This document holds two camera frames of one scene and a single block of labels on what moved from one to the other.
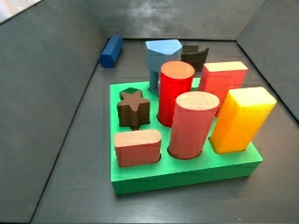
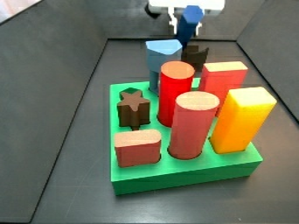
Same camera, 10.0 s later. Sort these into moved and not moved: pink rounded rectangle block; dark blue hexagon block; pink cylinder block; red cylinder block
Moved: dark blue hexagon block
Not moved: pink cylinder block; red cylinder block; pink rounded rectangle block
